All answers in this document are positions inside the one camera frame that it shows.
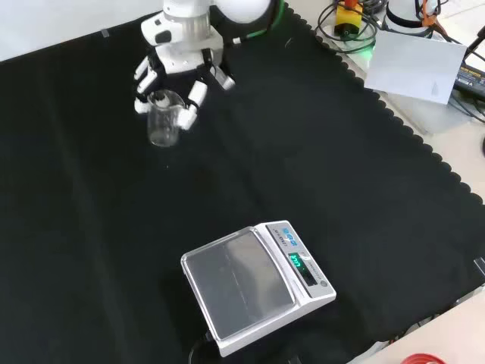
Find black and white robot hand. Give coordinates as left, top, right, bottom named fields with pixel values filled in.
left=133, top=10, right=236, bottom=131

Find clear glass beaker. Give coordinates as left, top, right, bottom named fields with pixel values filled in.
left=145, top=89, right=185, bottom=148

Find white electronic balance steel pan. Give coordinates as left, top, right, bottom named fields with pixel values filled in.
left=180, top=219, right=337, bottom=359

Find black bench cloth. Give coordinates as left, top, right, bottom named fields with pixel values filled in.
left=0, top=2, right=485, bottom=364

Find yellow stop button box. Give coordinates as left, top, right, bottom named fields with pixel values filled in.
left=333, top=7, right=367, bottom=41

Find white round base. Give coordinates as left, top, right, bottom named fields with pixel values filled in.
left=384, top=0, right=427, bottom=28

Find pale grey board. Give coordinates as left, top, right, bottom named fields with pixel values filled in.
left=363, top=29, right=468, bottom=105

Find black power adapter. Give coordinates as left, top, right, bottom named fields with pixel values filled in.
left=452, top=61, right=485, bottom=97

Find red round object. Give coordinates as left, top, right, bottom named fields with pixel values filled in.
left=399, top=352, right=445, bottom=364

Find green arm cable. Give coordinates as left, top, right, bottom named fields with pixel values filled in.
left=231, top=0, right=286, bottom=46

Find black coiled cable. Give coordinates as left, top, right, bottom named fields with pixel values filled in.
left=315, top=0, right=387, bottom=52

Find black balance power cable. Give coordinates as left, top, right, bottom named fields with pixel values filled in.
left=187, top=330, right=219, bottom=364

